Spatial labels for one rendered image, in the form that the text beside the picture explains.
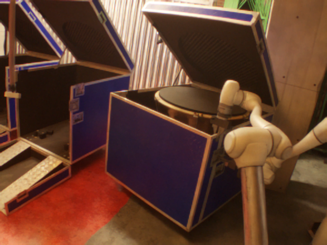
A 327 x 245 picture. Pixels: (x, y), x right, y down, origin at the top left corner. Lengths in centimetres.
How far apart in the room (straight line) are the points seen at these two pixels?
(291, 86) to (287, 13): 73
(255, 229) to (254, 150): 33
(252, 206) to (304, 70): 199
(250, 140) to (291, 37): 188
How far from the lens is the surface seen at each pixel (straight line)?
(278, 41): 291
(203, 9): 209
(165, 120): 195
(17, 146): 324
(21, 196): 252
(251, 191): 118
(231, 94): 172
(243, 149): 117
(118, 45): 295
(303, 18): 294
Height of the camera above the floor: 159
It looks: 22 degrees down
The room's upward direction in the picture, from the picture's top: 8 degrees clockwise
